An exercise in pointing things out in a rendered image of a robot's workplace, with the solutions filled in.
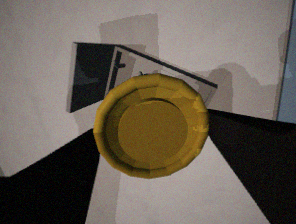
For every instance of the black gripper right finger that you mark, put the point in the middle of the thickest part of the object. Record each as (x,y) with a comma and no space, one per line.
(262,153)

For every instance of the golden yellow plate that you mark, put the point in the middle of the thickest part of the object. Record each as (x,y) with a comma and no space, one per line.
(151,126)

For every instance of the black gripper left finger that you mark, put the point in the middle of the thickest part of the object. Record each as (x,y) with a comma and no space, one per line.
(57,189)

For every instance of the light blue square mat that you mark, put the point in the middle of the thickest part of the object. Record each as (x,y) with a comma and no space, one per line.
(287,102)

